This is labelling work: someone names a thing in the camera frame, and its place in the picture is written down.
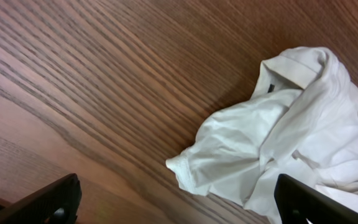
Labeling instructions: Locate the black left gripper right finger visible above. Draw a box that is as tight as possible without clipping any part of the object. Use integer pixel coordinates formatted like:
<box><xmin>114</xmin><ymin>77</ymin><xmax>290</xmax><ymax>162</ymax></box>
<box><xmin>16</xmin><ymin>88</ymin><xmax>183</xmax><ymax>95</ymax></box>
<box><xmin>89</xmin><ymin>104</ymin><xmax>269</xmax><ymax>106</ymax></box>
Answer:
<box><xmin>274</xmin><ymin>174</ymin><xmax>358</xmax><ymax>224</ymax></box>

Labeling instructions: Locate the white t-shirt black print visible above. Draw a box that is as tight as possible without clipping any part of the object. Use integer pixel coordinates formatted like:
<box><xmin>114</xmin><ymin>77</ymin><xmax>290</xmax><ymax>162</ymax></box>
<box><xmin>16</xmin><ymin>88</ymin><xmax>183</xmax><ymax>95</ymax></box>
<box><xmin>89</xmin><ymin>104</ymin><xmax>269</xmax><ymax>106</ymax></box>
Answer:
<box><xmin>166</xmin><ymin>47</ymin><xmax>358</xmax><ymax>223</ymax></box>

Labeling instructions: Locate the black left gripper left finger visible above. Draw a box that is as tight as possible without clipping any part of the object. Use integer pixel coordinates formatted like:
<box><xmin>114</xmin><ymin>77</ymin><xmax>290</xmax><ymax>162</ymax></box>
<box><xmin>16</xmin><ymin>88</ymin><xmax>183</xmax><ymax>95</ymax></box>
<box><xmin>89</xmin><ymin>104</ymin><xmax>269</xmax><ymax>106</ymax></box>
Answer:
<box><xmin>0</xmin><ymin>173</ymin><xmax>82</xmax><ymax>224</ymax></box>

